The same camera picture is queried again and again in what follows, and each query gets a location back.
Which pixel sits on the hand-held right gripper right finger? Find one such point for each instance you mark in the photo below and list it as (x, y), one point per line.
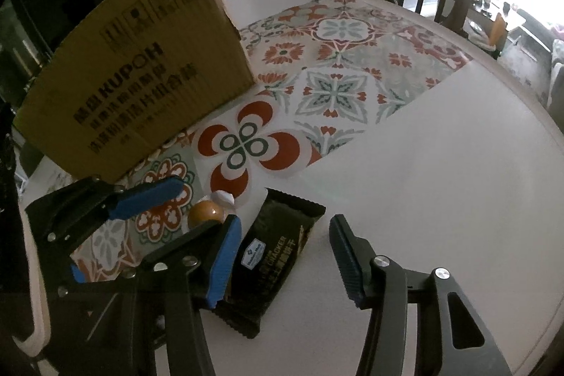
(348, 261)

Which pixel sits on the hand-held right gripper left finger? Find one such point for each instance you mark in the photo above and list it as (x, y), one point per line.
(224, 261)

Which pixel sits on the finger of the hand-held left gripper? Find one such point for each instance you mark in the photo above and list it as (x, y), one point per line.
(145, 197)
(152, 263)

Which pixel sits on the brown round candy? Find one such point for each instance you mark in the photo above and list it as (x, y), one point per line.
(205, 214)

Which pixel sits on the black snack packet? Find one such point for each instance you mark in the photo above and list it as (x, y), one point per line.
(273, 244)

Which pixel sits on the brown cardboard box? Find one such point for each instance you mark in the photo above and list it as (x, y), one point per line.
(132, 72)

